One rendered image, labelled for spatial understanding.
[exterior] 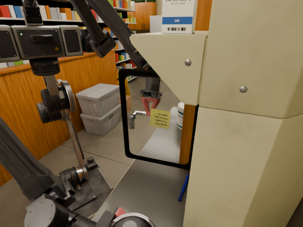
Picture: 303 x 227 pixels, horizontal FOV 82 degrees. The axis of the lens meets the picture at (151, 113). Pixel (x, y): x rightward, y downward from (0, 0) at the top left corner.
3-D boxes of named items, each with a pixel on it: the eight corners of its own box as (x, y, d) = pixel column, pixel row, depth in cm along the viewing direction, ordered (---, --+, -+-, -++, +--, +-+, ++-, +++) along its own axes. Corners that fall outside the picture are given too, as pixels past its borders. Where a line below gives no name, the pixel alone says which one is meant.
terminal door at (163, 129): (193, 171, 71) (207, 74, 54) (125, 156, 79) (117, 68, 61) (193, 170, 72) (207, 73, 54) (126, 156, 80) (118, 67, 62)
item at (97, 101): (122, 103, 300) (121, 85, 285) (101, 119, 250) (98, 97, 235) (102, 100, 314) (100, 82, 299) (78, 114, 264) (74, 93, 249)
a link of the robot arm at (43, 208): (70, 182, 48) (39, 205, 45) (48, 164, 39) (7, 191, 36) (90, 220, 42) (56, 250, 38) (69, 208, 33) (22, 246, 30)
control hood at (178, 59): (214, 66, 53) (219, 30, 49) (198, 107, 27) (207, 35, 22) (177, 64, 57) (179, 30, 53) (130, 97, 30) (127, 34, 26)
